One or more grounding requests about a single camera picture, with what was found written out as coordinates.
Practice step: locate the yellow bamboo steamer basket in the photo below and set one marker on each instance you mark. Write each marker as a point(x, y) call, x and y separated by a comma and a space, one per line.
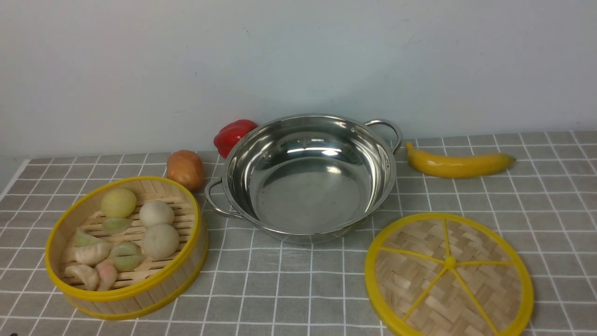
point(155, 282)

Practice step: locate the white toy bun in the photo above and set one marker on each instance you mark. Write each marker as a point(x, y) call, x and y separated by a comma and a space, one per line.
point(160, 241)
point(156, 212)

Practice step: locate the yellow toy banana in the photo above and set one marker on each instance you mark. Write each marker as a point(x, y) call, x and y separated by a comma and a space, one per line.
point(457, 167)

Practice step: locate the stainless steel pot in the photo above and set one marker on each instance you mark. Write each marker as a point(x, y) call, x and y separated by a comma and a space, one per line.
point(308, 178)

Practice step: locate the yellow-green toy bun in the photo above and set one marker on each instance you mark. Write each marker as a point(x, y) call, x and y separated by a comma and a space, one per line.
point(118, 203)

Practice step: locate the white toy bun upper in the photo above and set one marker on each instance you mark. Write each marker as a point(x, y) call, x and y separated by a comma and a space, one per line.
point(156, 212)

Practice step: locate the white dumpling middle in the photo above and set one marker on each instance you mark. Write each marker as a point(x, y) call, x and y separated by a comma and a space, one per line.
point(93, 254)

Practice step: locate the green dumpling left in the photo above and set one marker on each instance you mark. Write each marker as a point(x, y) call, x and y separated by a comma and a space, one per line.
point(83, 239)

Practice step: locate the green dumpling upper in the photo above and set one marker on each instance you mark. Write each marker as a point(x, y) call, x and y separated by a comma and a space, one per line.
point(115, 225)

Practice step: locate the brown toy potato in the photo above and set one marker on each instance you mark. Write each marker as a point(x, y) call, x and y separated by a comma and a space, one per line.
point(186, 168)

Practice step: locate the white dumpling bottom left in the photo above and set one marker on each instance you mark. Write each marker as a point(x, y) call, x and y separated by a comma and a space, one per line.
point(84, 273)

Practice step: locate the green dumpling centre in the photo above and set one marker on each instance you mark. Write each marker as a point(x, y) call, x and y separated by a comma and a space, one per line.
point(125, 249)

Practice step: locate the pink dumpling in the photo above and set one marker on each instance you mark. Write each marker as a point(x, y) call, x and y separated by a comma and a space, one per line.
point(107, 274)

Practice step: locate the green dumpling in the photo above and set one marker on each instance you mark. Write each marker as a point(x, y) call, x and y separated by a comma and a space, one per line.
point(127, 263)
point(125, 249)
point(83, 239)
point(115, 225)

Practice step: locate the red toy bell pepper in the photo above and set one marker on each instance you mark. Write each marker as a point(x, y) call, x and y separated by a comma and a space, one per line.
point(231, 134)

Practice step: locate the yellow woven bamboo steamer lid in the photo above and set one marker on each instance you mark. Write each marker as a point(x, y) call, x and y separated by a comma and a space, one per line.
point(439, 274)

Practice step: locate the green dumpling lower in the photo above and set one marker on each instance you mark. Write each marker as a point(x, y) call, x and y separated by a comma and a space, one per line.
point(127, 263)

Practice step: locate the white dumpling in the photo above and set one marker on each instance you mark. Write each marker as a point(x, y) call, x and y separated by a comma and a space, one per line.
point(93, 254)
point(84, 273)

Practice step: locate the white toy bun lower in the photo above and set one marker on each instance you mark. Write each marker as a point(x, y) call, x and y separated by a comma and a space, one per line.
point(160, 241)

